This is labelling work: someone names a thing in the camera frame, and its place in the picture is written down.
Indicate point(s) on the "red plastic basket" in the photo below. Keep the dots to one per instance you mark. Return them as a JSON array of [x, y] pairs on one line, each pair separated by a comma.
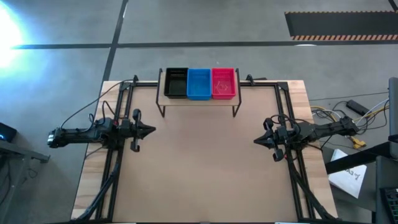
[[224, 84]]

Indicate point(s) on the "black device with blue light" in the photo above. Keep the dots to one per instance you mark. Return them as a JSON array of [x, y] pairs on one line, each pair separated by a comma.
[[7, 132]]

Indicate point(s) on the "black metal table frame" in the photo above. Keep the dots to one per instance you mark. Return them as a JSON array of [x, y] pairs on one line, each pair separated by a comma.
[[264, 84]]

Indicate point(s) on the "black plastic basket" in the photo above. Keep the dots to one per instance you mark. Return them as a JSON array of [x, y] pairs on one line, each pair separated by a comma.
[[175, 88]]

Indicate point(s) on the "blue plastic basket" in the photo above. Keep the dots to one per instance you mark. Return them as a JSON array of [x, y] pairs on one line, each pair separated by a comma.
[[199, 84]]

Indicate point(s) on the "black power adapter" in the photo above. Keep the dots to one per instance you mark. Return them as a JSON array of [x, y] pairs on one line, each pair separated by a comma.
[[357, 107]]

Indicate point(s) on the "grey desk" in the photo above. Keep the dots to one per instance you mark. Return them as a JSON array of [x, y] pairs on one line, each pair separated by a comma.
[[385, 174]]

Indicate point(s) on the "dark slotted crate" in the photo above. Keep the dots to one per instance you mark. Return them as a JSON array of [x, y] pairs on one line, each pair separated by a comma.
[[390, 205]]

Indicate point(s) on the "wooden shelf with black legs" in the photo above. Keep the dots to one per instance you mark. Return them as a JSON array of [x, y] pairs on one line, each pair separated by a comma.
[[199, 102]]

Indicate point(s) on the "grey metal stand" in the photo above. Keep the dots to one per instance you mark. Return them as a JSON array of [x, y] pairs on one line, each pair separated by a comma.
[[18, 152]]

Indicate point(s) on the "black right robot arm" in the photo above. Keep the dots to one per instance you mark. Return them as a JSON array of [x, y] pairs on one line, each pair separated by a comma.
[[329, 128]]

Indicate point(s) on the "grey upright panel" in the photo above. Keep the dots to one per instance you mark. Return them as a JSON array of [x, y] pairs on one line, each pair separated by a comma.
[[394, 105]]

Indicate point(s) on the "black hazard-striped floor mat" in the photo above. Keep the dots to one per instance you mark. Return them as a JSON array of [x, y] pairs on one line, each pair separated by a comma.
[[342, 25]]

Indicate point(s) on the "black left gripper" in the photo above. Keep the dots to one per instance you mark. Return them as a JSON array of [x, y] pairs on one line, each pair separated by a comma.
[[132, 130]]

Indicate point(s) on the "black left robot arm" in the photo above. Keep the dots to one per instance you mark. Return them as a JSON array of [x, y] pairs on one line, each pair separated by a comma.
[[77, 134]]

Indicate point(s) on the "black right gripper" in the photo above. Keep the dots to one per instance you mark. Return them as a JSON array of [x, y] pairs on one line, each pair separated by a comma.
[[281, 137]]

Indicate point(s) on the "white paper sheet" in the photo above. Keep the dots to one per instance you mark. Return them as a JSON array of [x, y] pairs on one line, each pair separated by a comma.
[[348, 180]]

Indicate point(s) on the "black desk bar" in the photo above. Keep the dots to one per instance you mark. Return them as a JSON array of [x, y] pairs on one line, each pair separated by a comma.
[[357, 158]]

